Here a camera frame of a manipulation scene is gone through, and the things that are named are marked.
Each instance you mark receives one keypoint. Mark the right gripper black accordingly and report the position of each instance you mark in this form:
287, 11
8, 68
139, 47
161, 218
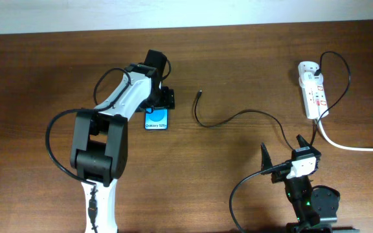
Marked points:
282, 173

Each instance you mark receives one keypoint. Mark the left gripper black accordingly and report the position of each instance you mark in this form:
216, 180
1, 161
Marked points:
168, 98

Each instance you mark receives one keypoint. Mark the blue Galaxy smartphone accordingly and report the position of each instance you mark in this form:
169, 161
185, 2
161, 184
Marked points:
156, 119

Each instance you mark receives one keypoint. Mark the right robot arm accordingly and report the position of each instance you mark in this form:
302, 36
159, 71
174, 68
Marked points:
315, 206

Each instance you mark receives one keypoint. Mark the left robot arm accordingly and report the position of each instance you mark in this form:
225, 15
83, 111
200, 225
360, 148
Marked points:
99, 151

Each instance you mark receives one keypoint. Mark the white power strip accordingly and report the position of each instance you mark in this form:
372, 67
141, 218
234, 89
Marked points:
315, 102

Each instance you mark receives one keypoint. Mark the white USB wall charger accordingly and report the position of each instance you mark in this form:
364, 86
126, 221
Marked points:
309, 78

